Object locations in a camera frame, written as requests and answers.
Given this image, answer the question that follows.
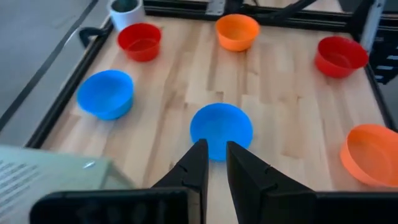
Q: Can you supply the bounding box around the green plant in white pot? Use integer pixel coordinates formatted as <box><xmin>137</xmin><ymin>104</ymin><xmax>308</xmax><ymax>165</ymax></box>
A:
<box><xmin>107</xmin><ymin>0</ymin><xmax>146</xmax><ymax>32</ymax></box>

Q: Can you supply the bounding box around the red plastic mini bowl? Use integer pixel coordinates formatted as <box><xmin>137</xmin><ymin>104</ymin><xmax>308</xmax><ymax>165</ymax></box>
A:
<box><xmin>314</xmin><ymin>35</ymin><xmax>369</xmax><ymax>79</ymax></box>
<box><xmin>117</xmin><ymin>22</ymin><xmax>162</xmax><ymax>62</ymax></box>

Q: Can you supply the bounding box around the orange plastic mini bowl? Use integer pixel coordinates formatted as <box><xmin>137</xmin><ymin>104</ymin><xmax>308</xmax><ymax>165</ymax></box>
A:
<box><xmin>340</xmin><ymin>124</ymin><xmax>398</xmax><ymax>188</ymax></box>
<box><xmin>215</xmin><ymin>13</ymin><xmax>261</xmax><ymax>52</ymax></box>

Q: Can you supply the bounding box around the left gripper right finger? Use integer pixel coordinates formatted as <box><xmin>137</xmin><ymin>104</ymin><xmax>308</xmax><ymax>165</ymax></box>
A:
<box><xmin>226</xmin><ymin>141</ymin><xmax>316</xmax><ymax>200</ymax></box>

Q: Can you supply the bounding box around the blue plastic mini bowl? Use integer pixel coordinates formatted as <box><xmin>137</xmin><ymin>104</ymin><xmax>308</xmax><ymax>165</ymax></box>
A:
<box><xmin>190</xmin><ymin>103</ymin><xmax>254</xmax><ymax>162</ymax></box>
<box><xmin>76</xmin><ymin>69</ymin><xmax>135</xmax><ymax>121</ymax></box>

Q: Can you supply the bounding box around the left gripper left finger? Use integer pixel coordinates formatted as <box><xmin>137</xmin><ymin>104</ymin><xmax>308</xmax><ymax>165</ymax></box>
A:
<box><xmin>151</xmin><ymin>138</ymin><xmax>210</xmax><ymax>189</ymax></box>

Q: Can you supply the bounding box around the black aluminium table frame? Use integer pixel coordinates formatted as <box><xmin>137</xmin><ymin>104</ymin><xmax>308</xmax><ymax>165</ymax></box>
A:
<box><xmin>26</xmin><ymin>0</ymin><xmax>398</xmax><ymax>149</ymax></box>

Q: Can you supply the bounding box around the green perforated metal rack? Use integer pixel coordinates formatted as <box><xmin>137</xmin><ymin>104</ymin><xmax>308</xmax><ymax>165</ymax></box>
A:
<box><xmin>0</xmin><ymin>144</ymin><xmax>137</xmax><ymax>224</ymax></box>

